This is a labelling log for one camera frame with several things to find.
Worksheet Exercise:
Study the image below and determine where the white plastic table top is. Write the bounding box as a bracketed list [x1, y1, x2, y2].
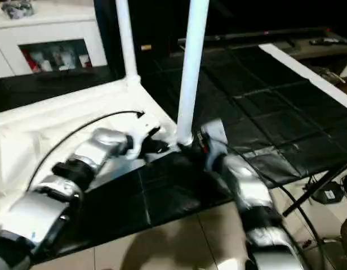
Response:
[0, 76, 195, 214]

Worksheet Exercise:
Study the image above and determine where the black work mat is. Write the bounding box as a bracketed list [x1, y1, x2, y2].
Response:
[0, 42, 347, 262]

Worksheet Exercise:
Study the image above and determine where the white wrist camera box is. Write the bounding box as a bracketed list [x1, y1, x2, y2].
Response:
[199, 118, 229, 169]
[124, 115, 162, 159]

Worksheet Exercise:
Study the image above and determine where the white glass-door cabinet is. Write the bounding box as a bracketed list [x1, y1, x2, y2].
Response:
[0, 0, 108, 79]

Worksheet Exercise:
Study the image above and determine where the white plastic table leg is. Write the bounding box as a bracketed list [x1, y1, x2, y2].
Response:
[115, 0, 142, 86]
[175, 0, 211, 147]

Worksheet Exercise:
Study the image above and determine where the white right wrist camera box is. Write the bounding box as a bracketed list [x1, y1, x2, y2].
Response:
[199, 118, 229, 169]

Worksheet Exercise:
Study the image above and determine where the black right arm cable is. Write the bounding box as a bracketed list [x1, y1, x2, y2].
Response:
[210, 138, 326, 270]

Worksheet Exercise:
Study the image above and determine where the black metal bar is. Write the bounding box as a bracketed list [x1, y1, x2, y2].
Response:
[178, 27, 347, 48]

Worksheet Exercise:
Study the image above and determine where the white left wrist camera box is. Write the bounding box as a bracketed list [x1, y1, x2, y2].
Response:
[124, 115, 162, 159]

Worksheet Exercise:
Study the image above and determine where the crumpled silver object on cabinet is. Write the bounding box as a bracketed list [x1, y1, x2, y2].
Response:
[0, 0, 34, 20]

